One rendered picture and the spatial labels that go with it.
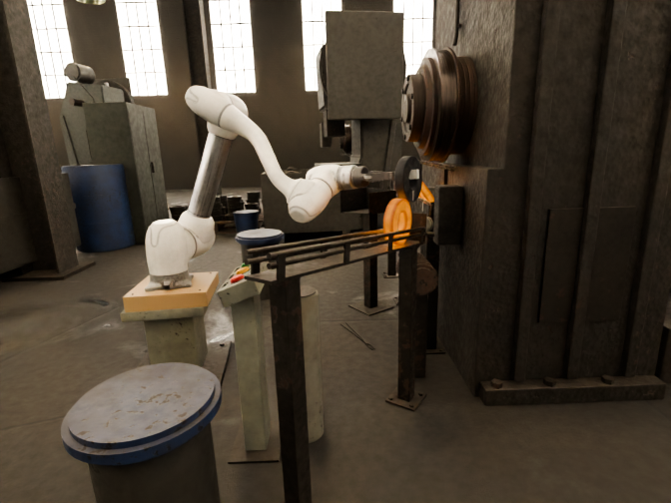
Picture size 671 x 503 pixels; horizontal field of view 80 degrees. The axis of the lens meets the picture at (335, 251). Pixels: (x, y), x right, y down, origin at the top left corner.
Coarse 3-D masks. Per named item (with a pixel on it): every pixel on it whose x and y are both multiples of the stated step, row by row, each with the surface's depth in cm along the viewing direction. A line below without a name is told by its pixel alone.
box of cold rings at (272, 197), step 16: (288, 176) 409; (304, 176) 410; (272, 192) 411; (272, 208) 415; (288, 208) 417; (336, 208) 421; (272, 224) 419; (288, 224) 421; (304, 224) 422; (320, 224) 424; (336, 224) 425; (352, 224) 427
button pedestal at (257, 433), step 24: (264, 264) 125; (240, 288) 109; (240, 312) 118; (240, 336) 120; (240, 360) 122; (264, 360) 131; (240, 384) 124; (264, 384) 129; (264, 408) 128; (240, 432) 138; (264, 432) 128; (240, 456) 127; (264, 456) 127
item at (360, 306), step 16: (352, 192) 242; (368, 192) 246; (384, 192) 222; (352, 208) 244; (368, 208) 218; (384, 208) 224; (368, 224) 231; (368, 272) 238; (368, 288) 241; (352, 304) 250; (368, 304) 244; (384, 304) 248
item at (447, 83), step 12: (432, 48) 161; (444, 60) 155; (444, 72) 152; (444, 84) 152; (456, 84) 152; (444, 96) 152; (456, 96) 152; (444, 108) 153; (444, 120) 155; (444, 132) 158; (432, 144) 165; (444, 144) 162; (420, 156) 188; (432, 156) 168; (444, 156) 170
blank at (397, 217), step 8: (392, 200) 128; (400, 200) 128; (392, 208) 125; (400, 208) 128; (408, 208) 133; (384, 216) 126; (392, 216) 124; (400, 216) 133; (408, 216) 134; (384, 224) 126; (392, 224) 125; (400, 224) 134; (408, 224) 135; (384, 232) 127
